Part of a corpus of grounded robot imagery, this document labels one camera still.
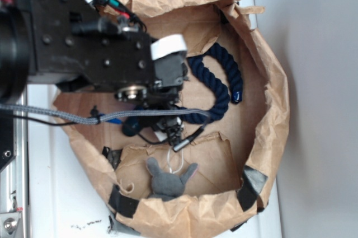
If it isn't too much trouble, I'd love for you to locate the black mounting plate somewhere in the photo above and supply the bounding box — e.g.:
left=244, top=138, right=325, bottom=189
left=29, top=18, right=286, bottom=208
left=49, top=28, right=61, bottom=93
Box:
left=0, top=111, right=15, bottom=172

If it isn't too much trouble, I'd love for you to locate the white plastic bin lid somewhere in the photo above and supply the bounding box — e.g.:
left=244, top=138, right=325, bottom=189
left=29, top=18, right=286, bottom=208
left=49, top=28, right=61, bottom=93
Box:
left=25, top=0, right=283, bottom=238

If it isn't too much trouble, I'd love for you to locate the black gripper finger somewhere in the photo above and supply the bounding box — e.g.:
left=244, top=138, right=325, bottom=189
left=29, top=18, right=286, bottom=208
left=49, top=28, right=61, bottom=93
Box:
left=139, top=110, right=182, bottom=146

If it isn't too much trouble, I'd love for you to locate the grey plush mouse toy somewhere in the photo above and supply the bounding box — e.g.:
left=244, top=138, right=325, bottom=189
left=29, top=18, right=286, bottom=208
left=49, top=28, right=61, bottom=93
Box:
left=145, top=150, right=199, bottom=202

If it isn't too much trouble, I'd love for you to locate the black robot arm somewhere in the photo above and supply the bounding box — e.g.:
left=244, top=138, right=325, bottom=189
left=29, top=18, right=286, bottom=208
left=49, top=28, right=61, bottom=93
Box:
left=1, top=0, right=187, bottom=111

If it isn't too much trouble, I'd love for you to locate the brown paper lined box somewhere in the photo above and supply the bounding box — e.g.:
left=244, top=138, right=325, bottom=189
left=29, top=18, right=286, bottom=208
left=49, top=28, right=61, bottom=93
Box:
left=64, top=0, right=290, bottom=237

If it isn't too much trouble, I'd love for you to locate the dark green plastic pickle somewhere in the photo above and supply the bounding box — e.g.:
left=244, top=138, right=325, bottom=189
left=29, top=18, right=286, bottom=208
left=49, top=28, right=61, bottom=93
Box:
left=122, top=116, right=141, bottom=137

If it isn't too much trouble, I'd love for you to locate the aluminium frame rail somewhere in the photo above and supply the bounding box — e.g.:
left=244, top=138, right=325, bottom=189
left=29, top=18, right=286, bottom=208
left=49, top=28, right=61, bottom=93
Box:
left=0, top=92, right=29, bottom=238

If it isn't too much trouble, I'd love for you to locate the navy blue twisted rope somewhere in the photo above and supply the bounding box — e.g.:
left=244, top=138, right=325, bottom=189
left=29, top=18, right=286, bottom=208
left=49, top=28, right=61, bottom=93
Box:
left=177, top=42, right=243, bottom=125

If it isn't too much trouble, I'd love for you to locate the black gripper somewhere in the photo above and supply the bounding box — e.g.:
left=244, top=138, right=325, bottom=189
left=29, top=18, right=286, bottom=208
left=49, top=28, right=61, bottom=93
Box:
left=13, top=0, right=187, bottom=108

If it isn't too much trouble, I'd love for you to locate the grey braided cable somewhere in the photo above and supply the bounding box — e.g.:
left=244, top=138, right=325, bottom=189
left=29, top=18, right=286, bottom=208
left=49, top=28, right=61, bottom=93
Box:
left=0, top=103, right=212, bottom=152

